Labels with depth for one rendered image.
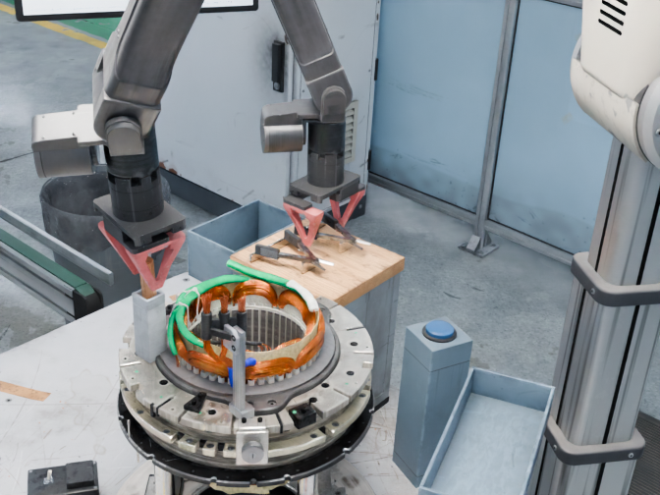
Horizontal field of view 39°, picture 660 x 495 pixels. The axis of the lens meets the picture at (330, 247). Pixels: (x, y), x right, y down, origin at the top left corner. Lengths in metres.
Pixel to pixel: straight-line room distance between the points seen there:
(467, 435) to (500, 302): 2.30
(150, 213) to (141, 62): 0.21
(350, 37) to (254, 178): 0.65
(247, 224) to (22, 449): 0.52
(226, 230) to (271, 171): 2.00
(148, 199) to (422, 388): 0.53
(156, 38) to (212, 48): 2.79
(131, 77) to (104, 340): 0.94
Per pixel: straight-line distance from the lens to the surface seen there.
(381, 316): 1.49
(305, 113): 1.37
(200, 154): 3.88
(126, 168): 1.02
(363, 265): 1.44
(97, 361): 1.73
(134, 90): 0.92
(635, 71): 1.09
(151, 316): 1.13
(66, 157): 1.02
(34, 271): 2.10
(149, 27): 0.87
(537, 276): 3.68
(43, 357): 1.75
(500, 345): 3.24
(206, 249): 1.51
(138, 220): 1.05
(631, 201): 1.20
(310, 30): 1.31
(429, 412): 1.38
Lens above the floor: 1.77
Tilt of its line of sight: 28 degrees down
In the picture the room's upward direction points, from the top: 3 degrees clockwise
